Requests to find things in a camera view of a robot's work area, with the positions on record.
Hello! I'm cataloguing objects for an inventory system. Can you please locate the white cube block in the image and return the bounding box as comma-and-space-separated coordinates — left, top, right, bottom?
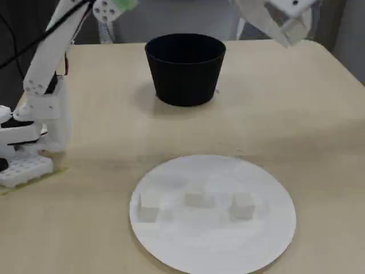
228, 193, 256, 221
281, 18, 306, 45
137, 192, 162, 223
184, 191, 214, 209

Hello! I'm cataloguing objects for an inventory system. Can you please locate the white round plate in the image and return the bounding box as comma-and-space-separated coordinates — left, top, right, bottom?
129, 155, 297, 274

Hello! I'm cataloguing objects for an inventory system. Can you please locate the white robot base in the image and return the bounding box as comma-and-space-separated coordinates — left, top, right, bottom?
0, 104, 55, 188

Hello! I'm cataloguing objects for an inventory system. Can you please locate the red shoulder servo wire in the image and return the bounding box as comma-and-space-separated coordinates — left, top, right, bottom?
63, 50, 71, 77

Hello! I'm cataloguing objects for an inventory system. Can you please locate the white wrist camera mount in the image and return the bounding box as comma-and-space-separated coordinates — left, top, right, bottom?
264, 0, 316, 18

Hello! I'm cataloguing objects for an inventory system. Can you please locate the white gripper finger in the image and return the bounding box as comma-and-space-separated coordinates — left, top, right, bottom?
235, 0, 289, 49
299, 11, 313, 41

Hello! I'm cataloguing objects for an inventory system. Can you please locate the black pot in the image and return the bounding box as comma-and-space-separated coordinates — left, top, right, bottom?
144, 33, 228, 107

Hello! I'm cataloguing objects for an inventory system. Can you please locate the green tape strip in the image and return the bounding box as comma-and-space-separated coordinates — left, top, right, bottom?
112, 0, 141, 11

